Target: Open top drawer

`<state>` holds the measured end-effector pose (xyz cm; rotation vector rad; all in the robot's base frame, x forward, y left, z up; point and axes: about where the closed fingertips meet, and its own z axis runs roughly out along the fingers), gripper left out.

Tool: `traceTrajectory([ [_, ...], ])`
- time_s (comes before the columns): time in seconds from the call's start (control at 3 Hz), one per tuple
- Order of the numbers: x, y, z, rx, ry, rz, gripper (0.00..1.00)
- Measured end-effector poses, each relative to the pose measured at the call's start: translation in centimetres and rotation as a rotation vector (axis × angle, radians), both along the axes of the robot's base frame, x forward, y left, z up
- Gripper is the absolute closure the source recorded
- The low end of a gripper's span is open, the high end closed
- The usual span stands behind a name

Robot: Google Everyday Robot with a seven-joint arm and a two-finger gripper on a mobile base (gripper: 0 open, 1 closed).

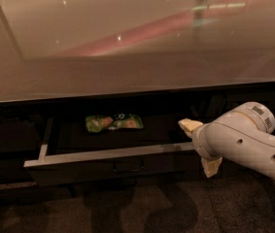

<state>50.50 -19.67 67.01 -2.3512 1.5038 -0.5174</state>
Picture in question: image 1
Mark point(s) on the dark left drawer column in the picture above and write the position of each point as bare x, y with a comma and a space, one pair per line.
19, 141

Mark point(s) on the dark top drawer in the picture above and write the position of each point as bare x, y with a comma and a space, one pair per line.
70, 154

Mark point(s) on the green snack bag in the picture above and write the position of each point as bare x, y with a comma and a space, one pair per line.
96, 124

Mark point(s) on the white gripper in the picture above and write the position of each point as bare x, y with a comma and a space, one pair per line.
199, 142

